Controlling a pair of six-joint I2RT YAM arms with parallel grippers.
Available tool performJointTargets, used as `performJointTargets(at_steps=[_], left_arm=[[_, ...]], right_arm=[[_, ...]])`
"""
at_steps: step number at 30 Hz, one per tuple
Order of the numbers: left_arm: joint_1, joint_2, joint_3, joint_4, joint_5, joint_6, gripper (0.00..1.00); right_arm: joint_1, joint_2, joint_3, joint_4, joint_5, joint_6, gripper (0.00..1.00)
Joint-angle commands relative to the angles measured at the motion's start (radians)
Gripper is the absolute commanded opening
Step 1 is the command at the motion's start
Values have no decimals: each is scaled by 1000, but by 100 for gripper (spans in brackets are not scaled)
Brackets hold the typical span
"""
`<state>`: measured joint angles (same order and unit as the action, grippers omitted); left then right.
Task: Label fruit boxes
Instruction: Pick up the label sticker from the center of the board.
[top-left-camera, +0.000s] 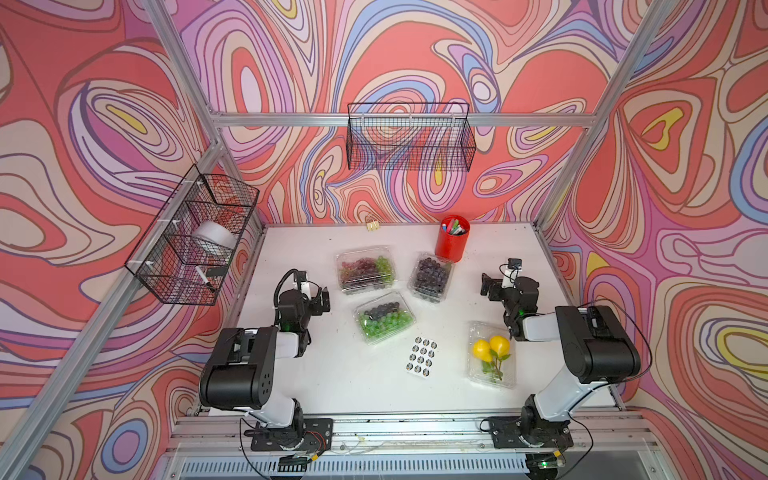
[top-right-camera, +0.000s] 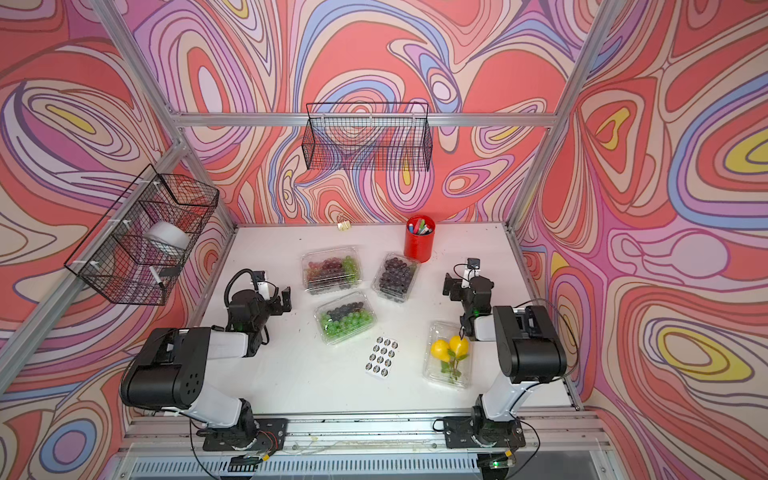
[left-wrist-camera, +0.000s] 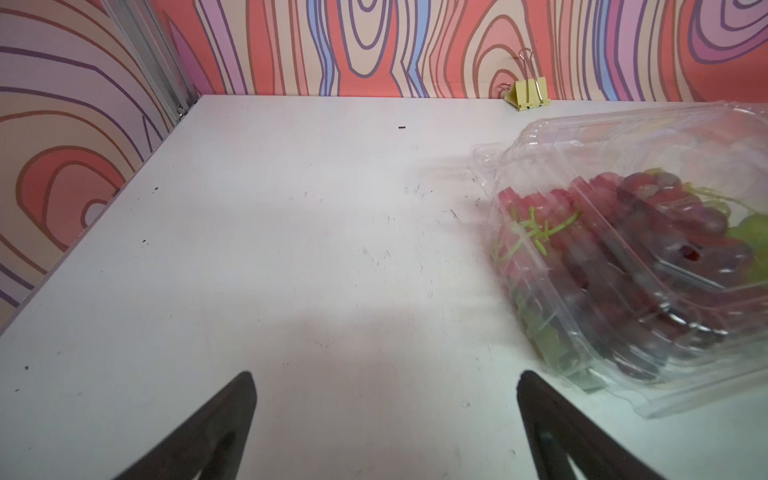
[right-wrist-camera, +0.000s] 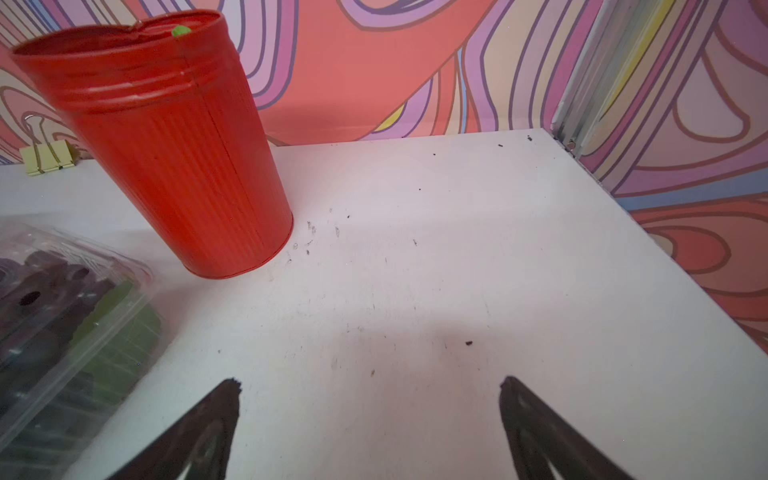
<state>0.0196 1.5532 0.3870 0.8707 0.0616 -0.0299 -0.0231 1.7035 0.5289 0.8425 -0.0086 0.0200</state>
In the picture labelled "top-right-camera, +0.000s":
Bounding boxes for marker pen in basket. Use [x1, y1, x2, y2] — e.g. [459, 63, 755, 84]
[149, 266, 165, 287]

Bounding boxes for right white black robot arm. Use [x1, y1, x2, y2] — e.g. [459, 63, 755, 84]
[432, 275, 568, 452]

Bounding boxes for clear box yellow fruit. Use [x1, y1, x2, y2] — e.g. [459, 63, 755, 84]
[422, 321, 472, 389]

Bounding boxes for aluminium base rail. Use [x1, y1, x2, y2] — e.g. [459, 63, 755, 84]
[105, 409, 629, 479]

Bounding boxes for red pen cup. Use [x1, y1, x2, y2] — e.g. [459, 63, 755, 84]
[404, 215, 436, 263]

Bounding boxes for clear box black green grapes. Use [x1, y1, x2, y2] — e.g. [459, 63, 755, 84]
[315, 291, 377, 345]

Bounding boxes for black wire basket back wall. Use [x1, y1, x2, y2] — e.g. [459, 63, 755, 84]
[301, 100, 433, 173]

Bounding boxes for clear box red green grapes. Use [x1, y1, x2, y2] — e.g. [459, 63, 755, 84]
[301, 246, 362, 295]

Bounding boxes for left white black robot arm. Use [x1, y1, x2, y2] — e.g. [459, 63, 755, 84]
[119, 268, 292, 458]

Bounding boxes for clear box dark purple grapes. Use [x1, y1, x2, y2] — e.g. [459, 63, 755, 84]
[371, 253, 420, 303]

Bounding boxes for black wire basket wall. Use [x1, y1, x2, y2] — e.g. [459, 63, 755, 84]
[64, 165, 219, 306]
[301, 100, 433, 173]

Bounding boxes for black wire basket left wall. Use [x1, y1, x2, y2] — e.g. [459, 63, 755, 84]
[64, 165, 219, 306]

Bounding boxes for white fruit sticker sheet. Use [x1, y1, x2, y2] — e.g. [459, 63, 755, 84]
[363, 336, 400, 379]

